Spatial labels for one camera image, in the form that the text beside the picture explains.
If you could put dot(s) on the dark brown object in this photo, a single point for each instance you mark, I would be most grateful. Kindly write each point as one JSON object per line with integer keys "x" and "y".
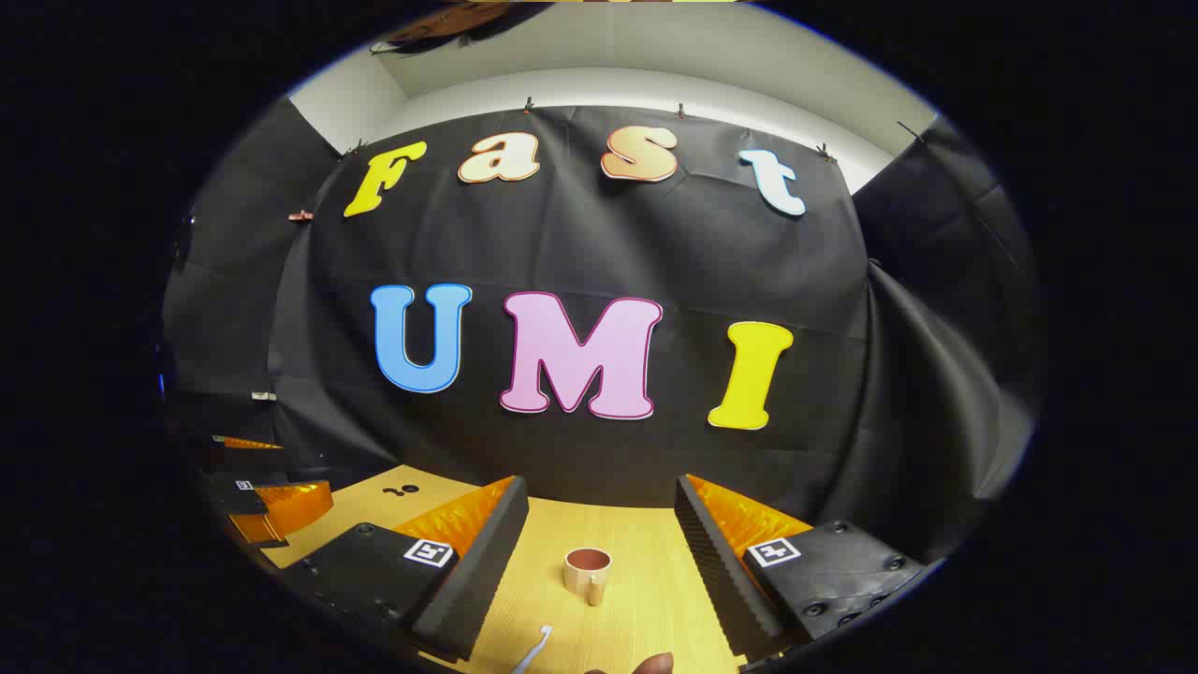
{"x": 449, "y": 19}

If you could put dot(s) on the white toothbrush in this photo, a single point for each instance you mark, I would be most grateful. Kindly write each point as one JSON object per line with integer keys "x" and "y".
{"x": 541, "y": 638}

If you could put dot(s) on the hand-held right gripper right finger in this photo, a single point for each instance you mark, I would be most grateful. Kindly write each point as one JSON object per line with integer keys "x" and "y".
{"x": 716, "y": 571}

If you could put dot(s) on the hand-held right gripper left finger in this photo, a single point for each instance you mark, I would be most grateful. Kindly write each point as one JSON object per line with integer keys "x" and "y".
{"x": 477, "y": 571}

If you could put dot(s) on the beige cup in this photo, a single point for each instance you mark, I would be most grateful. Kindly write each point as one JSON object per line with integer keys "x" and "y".
{"x": 585, "y": 578}

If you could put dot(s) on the black backdrop cloth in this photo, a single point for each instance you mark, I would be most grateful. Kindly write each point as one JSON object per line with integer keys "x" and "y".
{"x": 655, "y": 243}

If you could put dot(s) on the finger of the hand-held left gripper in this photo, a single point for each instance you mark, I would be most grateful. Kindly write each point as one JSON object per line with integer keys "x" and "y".
{"x": 290, "y": 505}
{"x": 248, "y": 454}

